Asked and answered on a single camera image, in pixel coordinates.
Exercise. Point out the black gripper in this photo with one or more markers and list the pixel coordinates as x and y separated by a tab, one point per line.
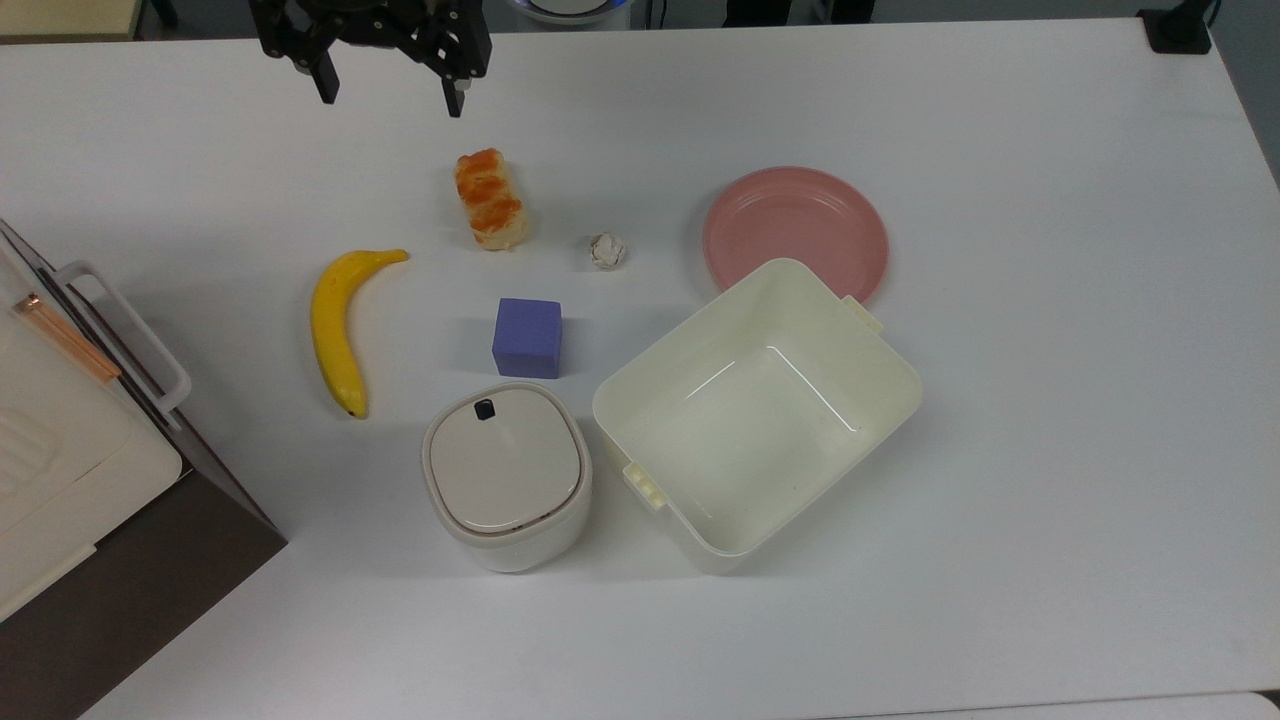
400	25

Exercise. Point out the orange glazed bread loaf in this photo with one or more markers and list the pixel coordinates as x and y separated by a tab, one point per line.
490	200

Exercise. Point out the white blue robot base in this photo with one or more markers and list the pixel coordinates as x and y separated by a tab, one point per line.
565	8

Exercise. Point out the pink round plate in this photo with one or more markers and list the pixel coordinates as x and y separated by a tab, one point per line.
790	225

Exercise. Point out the yellow banana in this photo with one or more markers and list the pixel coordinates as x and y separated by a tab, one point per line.
332	330

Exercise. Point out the crumpled white paper ball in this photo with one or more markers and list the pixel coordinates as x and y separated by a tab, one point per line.
607	251

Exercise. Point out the purple foam cube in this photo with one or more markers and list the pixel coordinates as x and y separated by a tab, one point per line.
527	338

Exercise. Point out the yellow wooden table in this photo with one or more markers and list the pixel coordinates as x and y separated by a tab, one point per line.
60	15

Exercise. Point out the white lidded rice cooker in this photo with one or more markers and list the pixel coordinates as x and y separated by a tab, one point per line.
505	470

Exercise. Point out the cream plastic square bin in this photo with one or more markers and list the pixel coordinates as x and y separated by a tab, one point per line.
760	430

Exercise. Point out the black table clamp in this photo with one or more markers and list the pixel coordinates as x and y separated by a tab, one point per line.
1178	30

